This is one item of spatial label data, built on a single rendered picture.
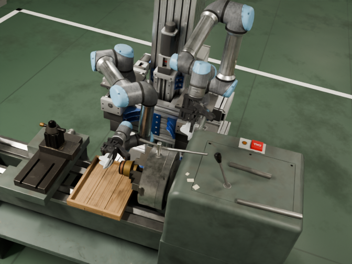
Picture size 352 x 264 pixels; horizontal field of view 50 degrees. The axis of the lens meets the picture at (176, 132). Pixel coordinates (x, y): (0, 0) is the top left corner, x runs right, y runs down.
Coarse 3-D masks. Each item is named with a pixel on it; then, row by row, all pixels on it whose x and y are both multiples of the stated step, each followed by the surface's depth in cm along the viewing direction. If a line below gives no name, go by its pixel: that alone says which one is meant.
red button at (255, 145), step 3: (252, 141) 192; (255, 141) 192; (258, 141) 192; (252, 144) 190; (255, 144) 190; (258, 144) 191; (261, 144) 191; (252, 147) 189; (255, 147) 189; (258, 147) 189; (261, 147) 189; (258, 150) 189; (261, 150) 188
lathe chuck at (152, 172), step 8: (152, 152) 183; (168, 152) 184; (152, 160) 179; (160, 160) 180; (144, 168) 178; (152, 168) 178; (160, 168) 178; (144, 176) 177; (152, 176) 177; (160, 176) 177; (144, 184) 178; (152, 184) 177; (152, 192) 178; (144, 200) 182; (152, 200) 180
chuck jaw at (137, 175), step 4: (132, 172) 188; (136, 172) 189; (140, 172) 190; (132, 176) 186; (136, 176) 186; (140, 176) 187; (132, 180) 186; (136, 180) 183; (132, 184) 181; (136, 184) 181; (132, 188) 182; (136, 188) 182; (140, 188) 179; (140, 192) 180; (144, 192) 180
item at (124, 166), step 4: (124, 160) 195; (128, 160) 194; (120, 164) 192; (124, 164) 192; (128, 164) 191; (132, 164) 192; (136, 164) 193; (120, 168) 192; (124, 168) 191; (128, 168) 190; (132, 168) 191; (136, 168) 191; (120, 172) 192; (124, 172) 191; (128, 172) 190; (128, 176) 192
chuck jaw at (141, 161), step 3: (147, 147) 192; (150, 147) 192; (147, 150) 192; (150, 150) 192; (141, 153) 192; (147, 153) 192; (141, 156) 192; (144, 156) 192; (147, 156) 192; (135, 159) 192; (138, 159) 192; (141, 159) 192; (144, 159) 192; (135, 162) 192; (138, 162) 192; (141, 162) 192; (144, 162) 192; (141, 165) 192; (144, 165) 192
